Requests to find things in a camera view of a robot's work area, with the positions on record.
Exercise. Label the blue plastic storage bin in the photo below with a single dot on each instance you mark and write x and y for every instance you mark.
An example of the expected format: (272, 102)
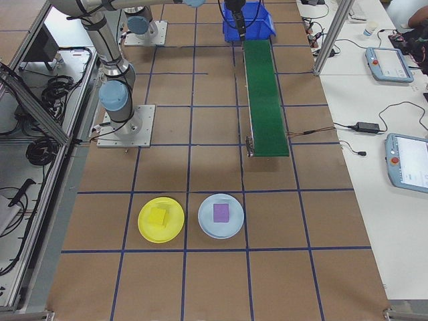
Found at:
(261, 30)

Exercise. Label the white desk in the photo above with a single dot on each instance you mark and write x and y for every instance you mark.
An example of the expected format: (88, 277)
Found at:
(368, 200)

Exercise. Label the white keyboard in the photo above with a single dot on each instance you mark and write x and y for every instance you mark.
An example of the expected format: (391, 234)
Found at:
(357, 11)

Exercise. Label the aluminium profile post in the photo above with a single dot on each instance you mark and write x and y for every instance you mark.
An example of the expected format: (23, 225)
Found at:
(331, 36)

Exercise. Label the black power adapter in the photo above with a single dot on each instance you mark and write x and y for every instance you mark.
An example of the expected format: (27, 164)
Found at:
(368, 126)

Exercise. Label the green conveyor belt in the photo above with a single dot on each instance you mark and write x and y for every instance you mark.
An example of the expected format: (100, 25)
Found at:
(267, 127)

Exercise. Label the yellow plate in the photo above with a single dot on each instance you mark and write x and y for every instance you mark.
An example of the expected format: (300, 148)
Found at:
(174, 230)

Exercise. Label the black box in frame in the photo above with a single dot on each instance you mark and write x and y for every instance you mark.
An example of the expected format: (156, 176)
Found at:
(43, 43)

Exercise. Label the light blue plate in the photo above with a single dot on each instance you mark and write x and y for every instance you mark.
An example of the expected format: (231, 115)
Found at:
(205, 220)

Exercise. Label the yellow foam block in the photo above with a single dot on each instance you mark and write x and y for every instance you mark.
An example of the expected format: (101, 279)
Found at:
(157, 217)

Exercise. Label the metal corner bracket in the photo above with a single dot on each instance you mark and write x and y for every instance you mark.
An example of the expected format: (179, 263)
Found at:
(45, 315)
(391, 314)

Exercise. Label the V-shaped metal bar frame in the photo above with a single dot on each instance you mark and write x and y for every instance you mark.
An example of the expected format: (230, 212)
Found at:
(33, 107)

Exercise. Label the blue grey teach pendant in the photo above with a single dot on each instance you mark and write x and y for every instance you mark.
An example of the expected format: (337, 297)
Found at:
(389, 63)
(408, 164)

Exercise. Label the white paper cup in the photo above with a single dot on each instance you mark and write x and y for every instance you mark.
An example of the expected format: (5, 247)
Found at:
(370, 29)

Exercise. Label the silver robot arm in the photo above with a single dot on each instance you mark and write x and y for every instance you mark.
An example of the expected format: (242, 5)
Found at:
(107, 50)
(138, 24)

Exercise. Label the purple foam block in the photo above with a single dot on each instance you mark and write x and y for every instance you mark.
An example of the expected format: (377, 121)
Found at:
(221, 213)

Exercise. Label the person forearm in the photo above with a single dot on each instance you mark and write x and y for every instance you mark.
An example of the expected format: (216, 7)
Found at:
(419, 18)

